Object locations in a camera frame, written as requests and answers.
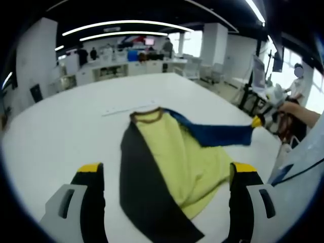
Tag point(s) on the monitor on stand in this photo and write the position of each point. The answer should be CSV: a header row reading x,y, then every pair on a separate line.
x,y
258,73

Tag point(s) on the yellow garment grey blue sleeves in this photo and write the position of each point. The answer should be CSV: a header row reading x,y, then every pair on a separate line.
x,y
172,157

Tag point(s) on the person's white shirt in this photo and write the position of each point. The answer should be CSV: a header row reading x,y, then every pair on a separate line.
x,y
301,164

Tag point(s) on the black bin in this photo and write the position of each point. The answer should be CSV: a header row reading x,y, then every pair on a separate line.
x,y
36,93

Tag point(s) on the white cabinet row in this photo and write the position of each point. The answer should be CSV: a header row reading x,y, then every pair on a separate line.
x,y
114,72

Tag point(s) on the dark hanging screen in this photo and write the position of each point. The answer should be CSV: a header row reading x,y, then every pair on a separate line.
x,y
277,63

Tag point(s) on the white pillar beside black bin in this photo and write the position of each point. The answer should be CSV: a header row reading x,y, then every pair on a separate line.
x,y
35,63

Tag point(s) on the white pillar by window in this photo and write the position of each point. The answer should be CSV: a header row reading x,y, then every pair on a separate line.
x,y
215,45

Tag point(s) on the person's right hand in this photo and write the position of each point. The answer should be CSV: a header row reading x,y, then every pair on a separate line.
x,y
288,108

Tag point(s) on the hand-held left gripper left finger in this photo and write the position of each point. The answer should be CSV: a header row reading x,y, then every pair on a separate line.
x,y
88,202

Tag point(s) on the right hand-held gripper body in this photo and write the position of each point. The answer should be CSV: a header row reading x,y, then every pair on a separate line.
x,y
277,98

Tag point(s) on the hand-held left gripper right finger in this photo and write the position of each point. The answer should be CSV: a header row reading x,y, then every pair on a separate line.
x,y
240,202

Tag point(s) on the blue crate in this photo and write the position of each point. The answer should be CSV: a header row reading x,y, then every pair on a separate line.
x,y
132,55

